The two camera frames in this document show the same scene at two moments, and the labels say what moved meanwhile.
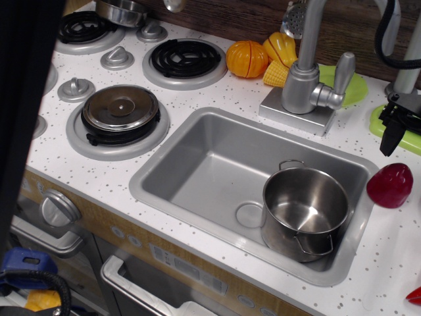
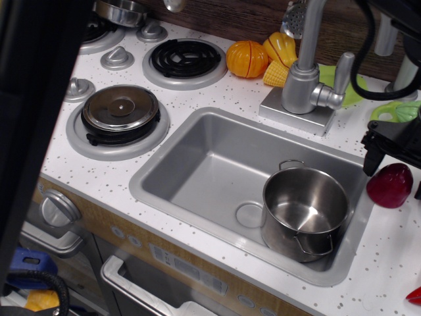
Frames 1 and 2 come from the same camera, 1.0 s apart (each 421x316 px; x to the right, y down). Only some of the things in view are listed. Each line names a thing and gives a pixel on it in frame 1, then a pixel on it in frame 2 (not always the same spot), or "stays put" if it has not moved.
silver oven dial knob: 58,210 stays put
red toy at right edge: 415,296 stays put
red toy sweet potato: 392,186 stays put
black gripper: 402,111 to 399,140
